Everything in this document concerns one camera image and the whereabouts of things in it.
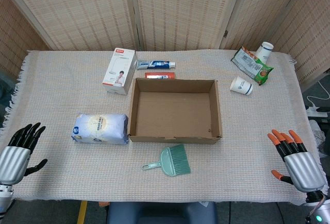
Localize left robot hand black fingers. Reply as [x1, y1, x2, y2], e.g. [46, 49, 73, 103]
[0, 122, 48, 186]

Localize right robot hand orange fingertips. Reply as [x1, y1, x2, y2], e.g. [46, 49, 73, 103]
[267, 129, 327, 193]

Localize blue white tissue pack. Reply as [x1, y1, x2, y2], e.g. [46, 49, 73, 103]
[70, 113, 129, 146]

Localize white lamp box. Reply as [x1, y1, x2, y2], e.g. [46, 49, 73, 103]
[102, 49, 137, 96]

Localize open cardboard box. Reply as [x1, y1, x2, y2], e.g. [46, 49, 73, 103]
[128, 77, 223, 144]

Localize orange red flat box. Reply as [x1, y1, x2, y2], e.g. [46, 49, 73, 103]
[144, 72, 176, 80]

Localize white power strip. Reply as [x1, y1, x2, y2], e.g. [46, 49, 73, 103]
[305, 107, 328, 118]

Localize beige woven tablecloth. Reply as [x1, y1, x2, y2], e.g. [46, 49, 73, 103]
[0, 49, 329, 206]

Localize white paper cup blue stripe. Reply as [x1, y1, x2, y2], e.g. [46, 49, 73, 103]
[229, 75, 254, 96]

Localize green snack bag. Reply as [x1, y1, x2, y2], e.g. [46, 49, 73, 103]
[230, 46, 274, 87]

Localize white paper cup blue print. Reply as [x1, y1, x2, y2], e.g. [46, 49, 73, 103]
[255, 41, 274, 64]

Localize green dustpan brush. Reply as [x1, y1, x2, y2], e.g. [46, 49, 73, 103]
[141, 144, 191, 177]

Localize dark blue chair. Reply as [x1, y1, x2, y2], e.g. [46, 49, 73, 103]
[106, 201, 218, 224]

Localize blue toothpaste tube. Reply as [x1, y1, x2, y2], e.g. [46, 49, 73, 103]
[137, 60, 177, 70]

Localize bamboo folding screen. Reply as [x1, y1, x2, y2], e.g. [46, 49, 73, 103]
[0, 0, 330, 85]

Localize white cable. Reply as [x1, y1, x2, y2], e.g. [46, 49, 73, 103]
[306, 72, 330, 109]

